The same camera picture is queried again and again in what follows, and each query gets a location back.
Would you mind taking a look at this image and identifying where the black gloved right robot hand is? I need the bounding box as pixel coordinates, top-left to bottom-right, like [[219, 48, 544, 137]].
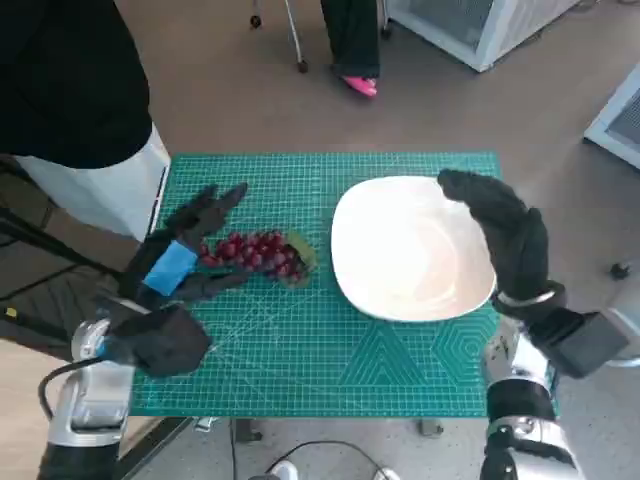
[[437, 168, 551, 301]]

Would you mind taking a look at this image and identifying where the black left robot hand, blue tape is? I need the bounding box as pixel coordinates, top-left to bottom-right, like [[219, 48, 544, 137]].
[[121, 182, 252, 312]]

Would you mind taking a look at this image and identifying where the red toy grape bunch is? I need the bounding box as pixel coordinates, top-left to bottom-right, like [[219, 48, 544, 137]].
[[198, 229, 319, 289]]

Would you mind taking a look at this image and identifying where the white square plate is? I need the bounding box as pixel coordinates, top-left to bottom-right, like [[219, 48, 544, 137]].
[[330, 175, 498, 323]]

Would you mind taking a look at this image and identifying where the black metal stand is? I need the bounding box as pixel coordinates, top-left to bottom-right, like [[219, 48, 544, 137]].
[[0, 154, 151, 362]]

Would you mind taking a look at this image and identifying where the white cabinet with vent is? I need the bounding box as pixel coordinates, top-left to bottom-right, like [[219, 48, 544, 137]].
[[582, 74, 640, 174]]

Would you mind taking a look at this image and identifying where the green cutting mat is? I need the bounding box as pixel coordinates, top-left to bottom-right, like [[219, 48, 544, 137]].
[[128, 152, 560, 419]]

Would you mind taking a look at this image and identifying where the person in black top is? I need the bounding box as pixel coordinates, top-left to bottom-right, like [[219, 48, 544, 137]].
[[0, 0, 172, 242]]

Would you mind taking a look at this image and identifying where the large white mesh cabinet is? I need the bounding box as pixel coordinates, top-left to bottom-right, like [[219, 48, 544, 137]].
[[387, 0, 584, 74]]

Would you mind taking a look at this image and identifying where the person with pink shoe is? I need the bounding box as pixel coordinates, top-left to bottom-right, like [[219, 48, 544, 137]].
[[319, 0, 382, 99]]

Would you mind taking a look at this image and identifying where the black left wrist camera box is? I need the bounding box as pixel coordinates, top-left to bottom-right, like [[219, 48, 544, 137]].
[[106, 303, 212, 378]]

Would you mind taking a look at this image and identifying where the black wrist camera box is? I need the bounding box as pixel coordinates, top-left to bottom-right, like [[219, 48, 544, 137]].
[[106, 303, 212, 378], [531, 309, 631, 380]]

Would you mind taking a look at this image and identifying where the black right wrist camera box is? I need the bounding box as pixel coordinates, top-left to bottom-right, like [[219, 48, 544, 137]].
[[531, 309, 631, 380]]

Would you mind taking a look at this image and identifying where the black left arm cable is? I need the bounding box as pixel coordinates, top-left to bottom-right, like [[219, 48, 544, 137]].
[[37, 356, 110, 417]]

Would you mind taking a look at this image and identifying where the black floor cable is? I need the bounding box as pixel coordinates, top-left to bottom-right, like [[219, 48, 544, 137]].
[[228, 417, 382, 480]]

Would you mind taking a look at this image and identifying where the metal frame leg with caster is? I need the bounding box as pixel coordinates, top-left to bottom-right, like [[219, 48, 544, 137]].
[[282, 0, 310, 74]]

